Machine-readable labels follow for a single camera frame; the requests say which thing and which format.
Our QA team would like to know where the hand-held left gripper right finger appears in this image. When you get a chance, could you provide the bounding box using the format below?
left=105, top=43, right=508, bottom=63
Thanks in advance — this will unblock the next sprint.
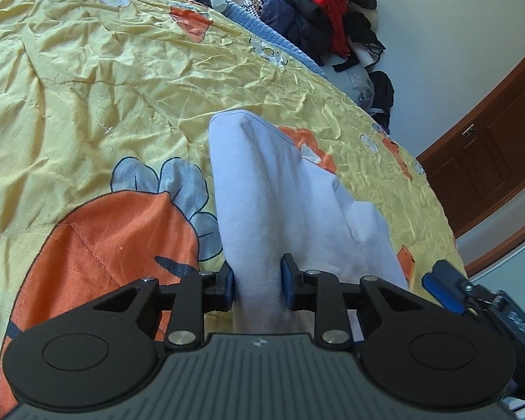
left=280, top=254, right=425, bottom=349

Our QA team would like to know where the yellow carrot printed blanket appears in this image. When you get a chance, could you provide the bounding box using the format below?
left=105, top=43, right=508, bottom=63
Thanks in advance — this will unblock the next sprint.
left=0, top=0, right=469, bottom=420

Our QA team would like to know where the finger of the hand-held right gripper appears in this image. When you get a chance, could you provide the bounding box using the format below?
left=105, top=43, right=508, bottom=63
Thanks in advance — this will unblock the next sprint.
left=421, top=259, right=474, bottom=314

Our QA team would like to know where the black bag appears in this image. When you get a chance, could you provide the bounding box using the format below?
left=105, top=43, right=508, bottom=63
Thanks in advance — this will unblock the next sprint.
left=367, top=70, right=397, bottom=133

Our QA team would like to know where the light blue garment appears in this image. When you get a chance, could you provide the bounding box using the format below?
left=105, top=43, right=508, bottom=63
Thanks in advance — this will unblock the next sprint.
left=208, top=109, right=411, bottom=337

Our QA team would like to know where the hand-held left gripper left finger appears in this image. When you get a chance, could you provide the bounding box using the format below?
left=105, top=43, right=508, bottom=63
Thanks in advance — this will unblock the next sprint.
left=90, top=262, right=236, bottom=351

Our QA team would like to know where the navy puffer jacket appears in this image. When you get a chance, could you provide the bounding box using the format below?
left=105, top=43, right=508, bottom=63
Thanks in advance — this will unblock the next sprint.
left=260, top=0, right=329, bottom=60

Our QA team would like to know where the blue knitted blanket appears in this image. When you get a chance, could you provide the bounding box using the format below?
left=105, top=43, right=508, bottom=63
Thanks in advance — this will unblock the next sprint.
left=151, top=0, right=330, bottom=78

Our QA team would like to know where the brown wooden door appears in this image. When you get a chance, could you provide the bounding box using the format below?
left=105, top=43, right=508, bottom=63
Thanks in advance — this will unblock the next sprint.
left=415, top=44, right=525, bottom=239

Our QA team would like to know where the clear plastic bag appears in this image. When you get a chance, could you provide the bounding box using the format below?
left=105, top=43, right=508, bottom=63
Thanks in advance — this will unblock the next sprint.
left=345, top=65, right=378, bottom=111

